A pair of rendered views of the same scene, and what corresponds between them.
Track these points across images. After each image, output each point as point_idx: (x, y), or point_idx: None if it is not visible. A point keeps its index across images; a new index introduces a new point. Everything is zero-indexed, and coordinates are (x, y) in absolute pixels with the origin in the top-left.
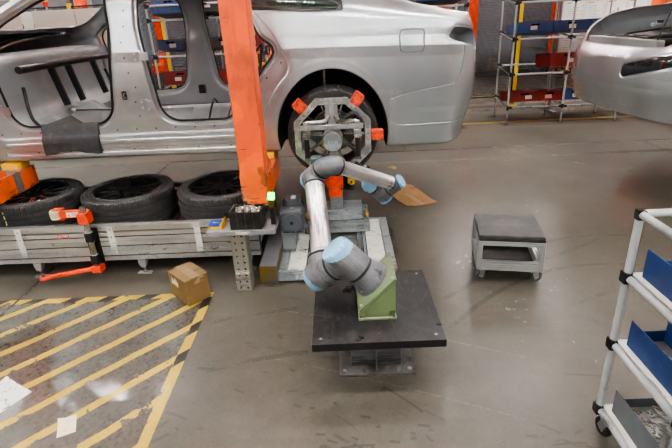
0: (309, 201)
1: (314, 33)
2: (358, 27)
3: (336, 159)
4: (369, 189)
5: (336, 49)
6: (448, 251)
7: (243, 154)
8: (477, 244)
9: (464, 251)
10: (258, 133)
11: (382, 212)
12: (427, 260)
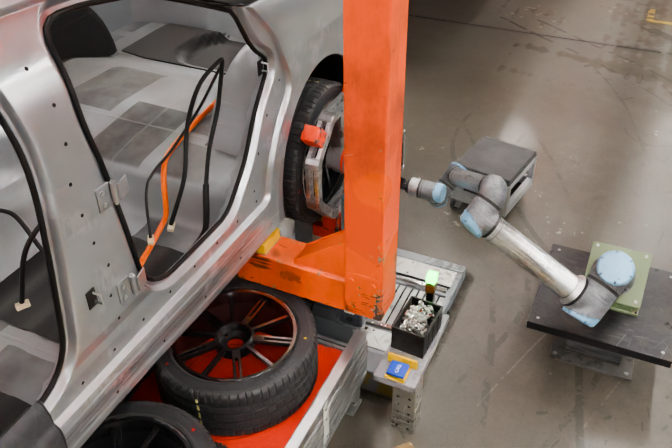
0: (520, 245)
1: (311, 14)
2: None
3: (502, 179)
4: (443, 197)
5: (327, 27)
6: (429, 220)
7: (387, 247)
8: (471, 193)
9: (436, 210)
10: (398, 204)
11: (283, 227)
12: (439, 242)
